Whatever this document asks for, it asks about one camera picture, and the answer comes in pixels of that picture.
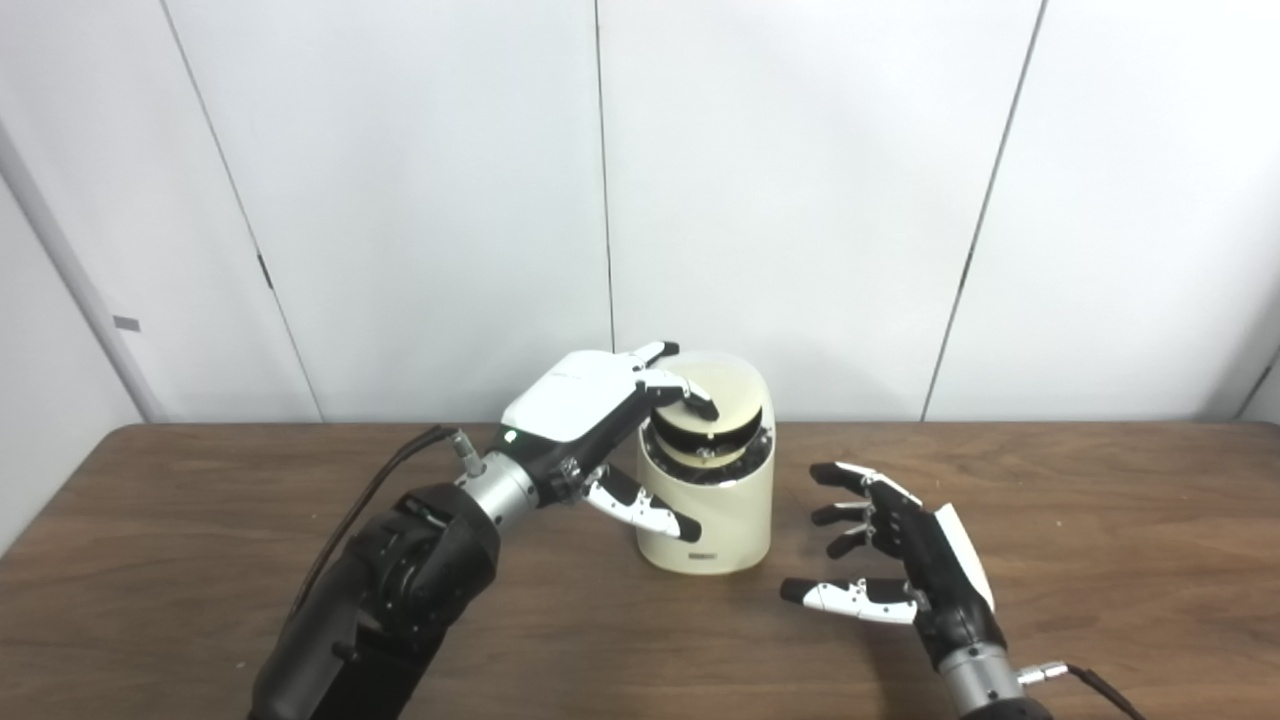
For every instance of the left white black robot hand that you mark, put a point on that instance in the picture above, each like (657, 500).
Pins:
(570, 400)

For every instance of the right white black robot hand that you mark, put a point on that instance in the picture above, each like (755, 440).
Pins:
(940, 570)

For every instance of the cream round bin lid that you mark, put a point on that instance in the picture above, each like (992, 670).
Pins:
(735, 395)

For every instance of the cream-colored round bin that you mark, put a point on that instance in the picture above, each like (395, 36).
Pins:
(735, 520)

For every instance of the black wall panel hinge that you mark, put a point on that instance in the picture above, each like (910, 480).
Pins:
(265, 272)

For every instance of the small grey post tag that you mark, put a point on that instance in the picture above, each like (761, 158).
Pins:
(127, 324)

